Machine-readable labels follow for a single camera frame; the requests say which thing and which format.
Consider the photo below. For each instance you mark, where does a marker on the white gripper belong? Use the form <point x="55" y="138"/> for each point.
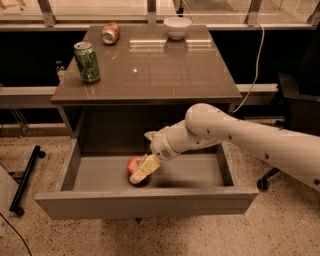
<point x="160" y="144"/>

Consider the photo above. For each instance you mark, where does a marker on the red apple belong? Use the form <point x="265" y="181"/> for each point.
<point x="132" y="164"/>

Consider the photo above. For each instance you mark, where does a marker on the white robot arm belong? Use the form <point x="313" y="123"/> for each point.
<point x="294" y="153"/>

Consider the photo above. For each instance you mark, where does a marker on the open grey top drawer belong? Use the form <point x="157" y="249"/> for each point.
<point x="93" y="182"/>

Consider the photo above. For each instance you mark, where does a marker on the green soda can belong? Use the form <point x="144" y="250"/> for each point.
<point x="87" y="62"/>

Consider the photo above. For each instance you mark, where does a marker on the red and silver can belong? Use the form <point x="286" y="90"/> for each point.
<point x="111" y="33"/>

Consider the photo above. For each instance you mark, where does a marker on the white ceramic bowl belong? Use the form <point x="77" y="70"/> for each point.
<point x="177" y="27"/>

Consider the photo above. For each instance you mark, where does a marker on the black wheeled stand base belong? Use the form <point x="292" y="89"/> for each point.
<point x="23" y="181"/>

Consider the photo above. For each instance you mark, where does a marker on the black office chair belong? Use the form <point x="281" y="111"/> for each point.
<point x="300" y="92"/>

